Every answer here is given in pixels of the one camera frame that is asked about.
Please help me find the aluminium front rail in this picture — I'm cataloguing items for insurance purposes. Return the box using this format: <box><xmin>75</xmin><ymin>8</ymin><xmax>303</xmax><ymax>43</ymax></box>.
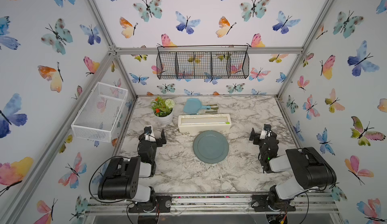
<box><xmin>84</xmin><ymin>193</ymin><xmax>339</xmax><ymax>216</ymax></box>

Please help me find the black wire wall basket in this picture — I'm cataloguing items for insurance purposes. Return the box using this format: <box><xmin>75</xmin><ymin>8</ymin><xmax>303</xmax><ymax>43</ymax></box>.
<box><xmin>153</xmin><ymin>45</ymin><xmax>250</xmax><ymax>80</ymax></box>

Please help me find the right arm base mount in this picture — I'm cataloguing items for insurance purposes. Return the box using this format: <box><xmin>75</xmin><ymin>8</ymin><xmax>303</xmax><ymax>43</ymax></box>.
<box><xmin>250</xmin><ymin>194</ymin><xmax>296</xmax><ymax>212</ymax></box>

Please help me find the white green striped cloth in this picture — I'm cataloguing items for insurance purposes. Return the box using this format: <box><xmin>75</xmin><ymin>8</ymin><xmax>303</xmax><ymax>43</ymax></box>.
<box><xmin>202</xmin><ymin>104</ymin><xmax>219</xmax><ymax>114</ymax></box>

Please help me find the potted plant white pot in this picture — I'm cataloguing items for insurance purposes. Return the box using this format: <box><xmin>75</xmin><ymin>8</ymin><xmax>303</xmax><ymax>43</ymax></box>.
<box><xmin>151</xmin><ymin>96</ymin><xmax>175</xmax><ymax>125</ymax></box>

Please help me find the cream plastic wrap dispenser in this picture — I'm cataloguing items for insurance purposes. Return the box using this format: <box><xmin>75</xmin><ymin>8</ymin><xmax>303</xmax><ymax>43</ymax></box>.
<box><xmin>178</xmin><ymin>114</ymin><xmax>232</xmax><ymax>134</ymax></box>

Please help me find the white mesh wall basket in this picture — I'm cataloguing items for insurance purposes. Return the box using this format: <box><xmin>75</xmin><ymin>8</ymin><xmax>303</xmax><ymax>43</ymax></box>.
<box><xmin>71</xmin><ymin>82</ymin><xmax>128</xmax><ymax>142</ymax></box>

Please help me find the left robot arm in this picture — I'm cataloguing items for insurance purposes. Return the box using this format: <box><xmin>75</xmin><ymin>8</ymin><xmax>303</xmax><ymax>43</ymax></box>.
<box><xmin>97</xmin><ymin>126</ymin><xmax>167</xmax><ymax>203</ymax></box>

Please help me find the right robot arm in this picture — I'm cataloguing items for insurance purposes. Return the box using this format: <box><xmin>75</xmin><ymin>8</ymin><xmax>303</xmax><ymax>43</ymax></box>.
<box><xmin>249</xmin><ymin>124</ymin><xmax>337</xmax><ymax>203</ymax></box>

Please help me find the teal ceramic plate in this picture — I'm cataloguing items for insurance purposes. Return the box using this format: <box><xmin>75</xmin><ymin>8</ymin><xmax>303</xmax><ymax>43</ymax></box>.
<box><xmin>192</xmin><ymin>130</ymin><xmax>229</xmax><ymax>164</ymax></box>

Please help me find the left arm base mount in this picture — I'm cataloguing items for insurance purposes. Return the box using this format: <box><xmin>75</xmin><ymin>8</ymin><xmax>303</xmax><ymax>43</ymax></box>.
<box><xmin>128</xmin><ymin>195</ymin><xmax>172</xmax><ymax>214</ymax></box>

